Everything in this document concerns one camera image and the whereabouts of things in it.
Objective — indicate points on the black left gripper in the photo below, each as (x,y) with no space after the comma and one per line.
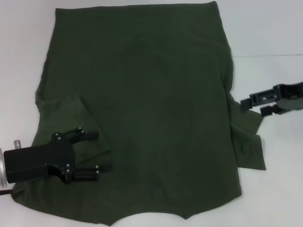
(35,160)

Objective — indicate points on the dark green shirt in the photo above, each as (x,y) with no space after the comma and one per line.
(154,94)

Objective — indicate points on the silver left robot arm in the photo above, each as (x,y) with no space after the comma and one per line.
(2,168)

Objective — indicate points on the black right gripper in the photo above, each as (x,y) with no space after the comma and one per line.
(291,92)

